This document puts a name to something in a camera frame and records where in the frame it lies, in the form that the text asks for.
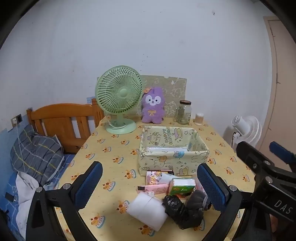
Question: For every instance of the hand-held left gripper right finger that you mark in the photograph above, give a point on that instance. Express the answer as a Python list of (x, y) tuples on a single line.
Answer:
[(210, 185)]

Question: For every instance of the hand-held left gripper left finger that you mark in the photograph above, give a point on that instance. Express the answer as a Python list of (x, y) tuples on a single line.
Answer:
[(89, 185)]

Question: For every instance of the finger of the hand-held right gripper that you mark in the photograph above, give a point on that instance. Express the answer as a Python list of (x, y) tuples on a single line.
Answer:
[(249, 157), (281, 153)]

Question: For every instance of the grey socks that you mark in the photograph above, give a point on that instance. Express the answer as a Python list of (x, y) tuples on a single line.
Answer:
[(196, 199)]

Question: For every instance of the green tissue pack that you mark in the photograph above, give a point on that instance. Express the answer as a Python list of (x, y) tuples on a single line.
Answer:
[(182, 186)]

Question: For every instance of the black plastic bag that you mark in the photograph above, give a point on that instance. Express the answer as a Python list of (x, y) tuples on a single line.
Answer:
[(175, 208)]

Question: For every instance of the yellow patterned storage box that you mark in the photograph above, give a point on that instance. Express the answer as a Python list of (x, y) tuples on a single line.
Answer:
[(161, 162)]

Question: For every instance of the pink cosmetic tube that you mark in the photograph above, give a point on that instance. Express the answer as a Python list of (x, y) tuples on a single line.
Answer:
[(155, 188)]

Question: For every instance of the cartoon printed packet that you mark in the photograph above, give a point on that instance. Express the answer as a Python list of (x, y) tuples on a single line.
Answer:
[(153, 177)]

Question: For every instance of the white towel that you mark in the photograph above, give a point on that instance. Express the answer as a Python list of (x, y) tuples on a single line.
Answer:
[(148, 212)]

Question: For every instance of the white standing fan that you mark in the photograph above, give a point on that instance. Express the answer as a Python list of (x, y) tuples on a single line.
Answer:
[(249, 129)]

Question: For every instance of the yellow printed tablecloth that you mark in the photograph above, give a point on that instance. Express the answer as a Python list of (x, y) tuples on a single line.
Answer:
[(111, 148)]

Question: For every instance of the beige door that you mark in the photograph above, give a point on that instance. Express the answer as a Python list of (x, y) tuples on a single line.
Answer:
[(284, 92)]

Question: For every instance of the cotton swab container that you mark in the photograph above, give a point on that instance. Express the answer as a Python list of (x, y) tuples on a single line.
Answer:
[(199, 119)]

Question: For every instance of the grey plaid pillow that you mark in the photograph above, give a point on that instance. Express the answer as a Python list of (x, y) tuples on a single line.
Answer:
[(34, 153)]

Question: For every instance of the white cloth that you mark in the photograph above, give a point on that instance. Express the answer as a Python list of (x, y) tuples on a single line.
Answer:
[(25, 192)]

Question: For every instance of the wooden bed headboard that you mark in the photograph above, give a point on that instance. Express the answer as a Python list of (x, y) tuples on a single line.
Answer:
[(57, 115)]

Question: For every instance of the glass jar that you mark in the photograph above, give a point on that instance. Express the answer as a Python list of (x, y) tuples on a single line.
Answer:
[(183, 113)]

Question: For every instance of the blue printed bedsheet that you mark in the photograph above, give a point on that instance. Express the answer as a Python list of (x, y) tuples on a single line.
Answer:
[(9, 185)]

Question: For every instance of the small black object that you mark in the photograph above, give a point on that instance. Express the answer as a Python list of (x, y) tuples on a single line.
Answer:
[(8, 197)]

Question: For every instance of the purple plush toy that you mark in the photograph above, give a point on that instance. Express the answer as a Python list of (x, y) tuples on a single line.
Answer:
[(152, 111)]

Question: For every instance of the green desk fan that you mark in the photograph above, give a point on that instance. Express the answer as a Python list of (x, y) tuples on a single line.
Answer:
[(122, 92)]

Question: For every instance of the green patterned board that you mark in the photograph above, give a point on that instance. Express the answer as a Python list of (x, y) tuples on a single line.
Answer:
[(171, 92)]

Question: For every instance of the wall socket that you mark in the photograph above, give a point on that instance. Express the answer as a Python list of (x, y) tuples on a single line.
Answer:
[(19, 118)]

